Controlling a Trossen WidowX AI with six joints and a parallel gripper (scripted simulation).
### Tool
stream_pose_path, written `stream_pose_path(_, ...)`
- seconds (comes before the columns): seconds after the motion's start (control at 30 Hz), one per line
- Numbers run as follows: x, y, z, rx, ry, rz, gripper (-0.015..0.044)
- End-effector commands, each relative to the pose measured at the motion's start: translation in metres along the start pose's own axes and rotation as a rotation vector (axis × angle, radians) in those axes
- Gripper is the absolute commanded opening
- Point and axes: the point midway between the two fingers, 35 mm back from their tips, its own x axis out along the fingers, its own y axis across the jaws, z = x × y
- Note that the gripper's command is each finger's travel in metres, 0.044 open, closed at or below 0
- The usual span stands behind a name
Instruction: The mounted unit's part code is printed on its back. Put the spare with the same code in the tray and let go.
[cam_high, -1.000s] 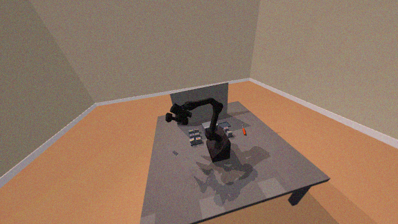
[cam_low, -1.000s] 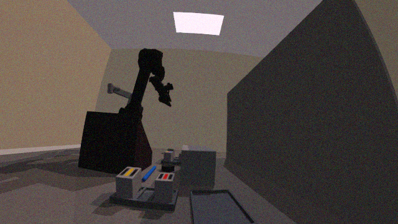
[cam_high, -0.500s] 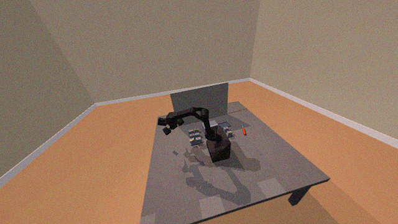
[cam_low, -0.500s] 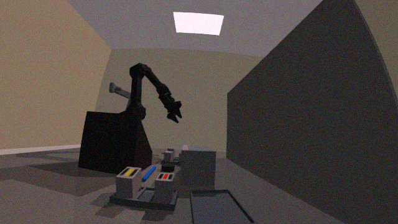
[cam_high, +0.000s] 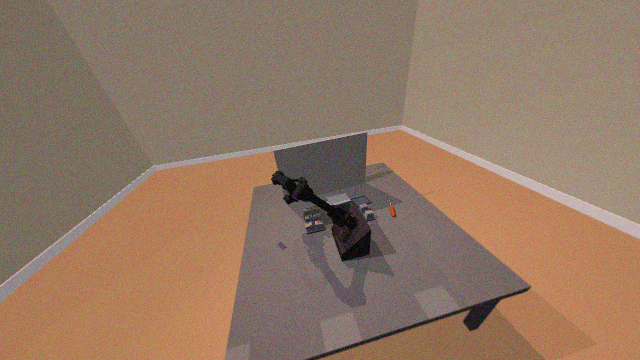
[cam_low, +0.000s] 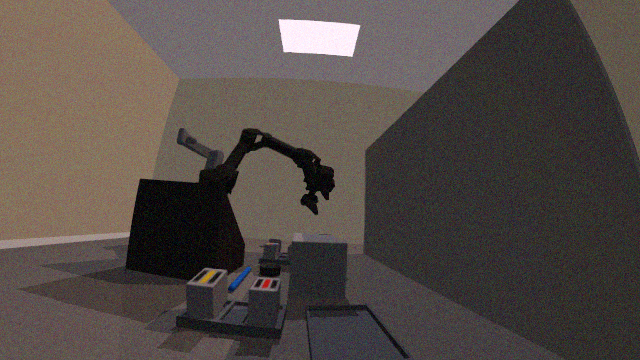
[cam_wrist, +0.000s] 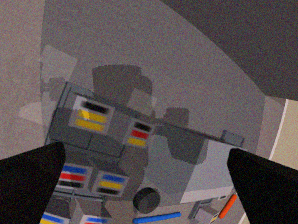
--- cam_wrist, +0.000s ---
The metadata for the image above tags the dark grey flat panel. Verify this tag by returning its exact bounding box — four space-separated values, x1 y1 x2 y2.
161 0 298 101

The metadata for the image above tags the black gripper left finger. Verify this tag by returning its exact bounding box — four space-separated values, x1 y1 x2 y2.
0 141 65 224

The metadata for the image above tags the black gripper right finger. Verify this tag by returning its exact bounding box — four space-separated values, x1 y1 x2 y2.
226 148 298 224

